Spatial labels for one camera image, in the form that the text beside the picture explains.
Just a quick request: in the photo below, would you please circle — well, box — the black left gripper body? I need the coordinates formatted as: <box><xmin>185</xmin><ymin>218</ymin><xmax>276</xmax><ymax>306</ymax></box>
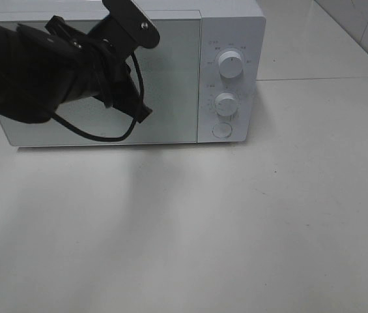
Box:
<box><xmin>46</xmin><ymin>16</ymin><xmax>152</xmax><ymax>123</ymax></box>

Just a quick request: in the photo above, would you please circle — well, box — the white microwave door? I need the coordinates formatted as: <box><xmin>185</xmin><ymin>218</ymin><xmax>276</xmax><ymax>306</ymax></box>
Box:
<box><xmin>0</xmin><ymin>19</ymin><xmax>201</xmax><ymax>147</ymax></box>

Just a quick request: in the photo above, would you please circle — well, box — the round microwave door button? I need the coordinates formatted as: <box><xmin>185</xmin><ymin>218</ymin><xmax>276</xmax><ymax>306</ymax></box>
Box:
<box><xmin>212</xmin><ymin>122</ymin><xmax>233</xmax><ymax>140</ymax></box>

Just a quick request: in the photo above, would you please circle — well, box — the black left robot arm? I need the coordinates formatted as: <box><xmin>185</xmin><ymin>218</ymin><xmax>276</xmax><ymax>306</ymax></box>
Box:
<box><xmin>0</xmin><ymin>16</ymin><xmax>151</xmax><ymax>124</ymax></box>

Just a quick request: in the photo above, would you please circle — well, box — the white microwave oven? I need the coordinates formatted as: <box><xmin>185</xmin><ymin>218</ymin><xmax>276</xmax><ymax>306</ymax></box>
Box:
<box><xmin>0</xmin><ymin>1</ymin><xmax>266</xmax><ymax>145</ymax></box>

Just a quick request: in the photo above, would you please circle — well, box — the black left camera cable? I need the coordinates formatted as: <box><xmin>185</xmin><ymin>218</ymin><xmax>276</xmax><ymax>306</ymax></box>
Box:
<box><xmin>51</xmin><ymin>53</ymin><xmax>145</xmax><ymax>143</ymax></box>

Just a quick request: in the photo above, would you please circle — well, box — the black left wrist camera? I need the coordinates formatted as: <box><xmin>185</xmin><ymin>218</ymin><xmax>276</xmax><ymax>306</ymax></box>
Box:
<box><xmin>88</xmin><ymin>0</ymin><xmax>160</xmax><ymax>50</ymax></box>

